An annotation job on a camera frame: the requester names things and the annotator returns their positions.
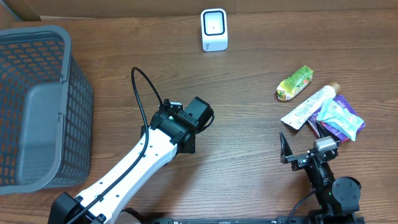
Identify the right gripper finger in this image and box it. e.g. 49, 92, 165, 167
279, 132, 294, 164
316, 121, 330, 139

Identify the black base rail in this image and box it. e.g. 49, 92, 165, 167
141, 216, 366, 224

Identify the purple sanitary pad pack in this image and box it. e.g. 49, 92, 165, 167
307, 95, 366, 142

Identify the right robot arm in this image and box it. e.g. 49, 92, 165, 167
276, 121, 365, 224

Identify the grey plastic shopping basket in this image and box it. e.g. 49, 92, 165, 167
1, 26, 94, 195

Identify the white tube with gold cap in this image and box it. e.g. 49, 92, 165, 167
280, 82, 340, 131

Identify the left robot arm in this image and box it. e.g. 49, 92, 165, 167
48, 97, 214, 223

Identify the teal wet wipes pack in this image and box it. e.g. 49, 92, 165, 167
317, 99, 364, 141

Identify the white barcode scanner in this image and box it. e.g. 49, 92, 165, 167
200, 8, 228, 52

